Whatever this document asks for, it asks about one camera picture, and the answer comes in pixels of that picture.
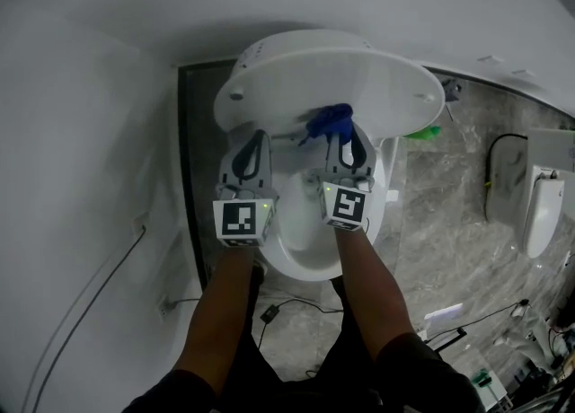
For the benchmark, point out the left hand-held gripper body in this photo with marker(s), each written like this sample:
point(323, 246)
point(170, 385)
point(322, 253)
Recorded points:
point(238, 220)

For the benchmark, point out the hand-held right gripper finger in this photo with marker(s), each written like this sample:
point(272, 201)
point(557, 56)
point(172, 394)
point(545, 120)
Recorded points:
point(367, 162)
point(333, 155)

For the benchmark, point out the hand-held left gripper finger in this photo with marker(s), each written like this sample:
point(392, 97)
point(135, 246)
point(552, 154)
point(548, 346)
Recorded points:
point(228, 175)
point(266, 169)

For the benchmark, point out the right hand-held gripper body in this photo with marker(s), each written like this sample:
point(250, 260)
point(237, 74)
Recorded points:
point(343, 209)

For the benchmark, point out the blue cloth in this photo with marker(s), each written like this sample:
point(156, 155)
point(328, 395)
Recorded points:
point(330, 121)

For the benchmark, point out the white toilet lid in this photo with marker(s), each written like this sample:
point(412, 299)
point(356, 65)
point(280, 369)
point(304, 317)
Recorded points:
point(323, 83)

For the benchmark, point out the person's left forearm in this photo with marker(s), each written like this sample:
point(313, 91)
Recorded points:
point(215, 312)

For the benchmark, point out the person's right forearm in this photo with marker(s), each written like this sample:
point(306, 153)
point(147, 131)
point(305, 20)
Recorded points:
point(373, 294)

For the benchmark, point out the green plastic bottle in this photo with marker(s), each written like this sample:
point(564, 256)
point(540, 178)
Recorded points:
point(422, 133)

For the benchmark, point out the black power adapter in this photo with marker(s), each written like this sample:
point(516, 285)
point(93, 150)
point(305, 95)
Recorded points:
point(270, 313)

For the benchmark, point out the grey angle valve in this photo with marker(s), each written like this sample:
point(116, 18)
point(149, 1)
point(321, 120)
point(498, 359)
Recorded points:
point(453, 90)

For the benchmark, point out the black metal stand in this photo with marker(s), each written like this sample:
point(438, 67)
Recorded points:
point(449, 338)

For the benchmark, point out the person's black trousers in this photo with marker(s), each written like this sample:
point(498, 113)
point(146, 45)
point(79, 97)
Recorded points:
point(323, 380)

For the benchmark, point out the person's black top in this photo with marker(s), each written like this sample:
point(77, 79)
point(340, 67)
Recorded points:
point(427, 375)

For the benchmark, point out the white wall socket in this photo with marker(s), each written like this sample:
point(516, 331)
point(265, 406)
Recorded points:
point(165, 309)

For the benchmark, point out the white wall switch plate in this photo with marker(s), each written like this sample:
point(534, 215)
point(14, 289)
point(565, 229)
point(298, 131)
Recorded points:
point(489, 59)
point(524, 72)

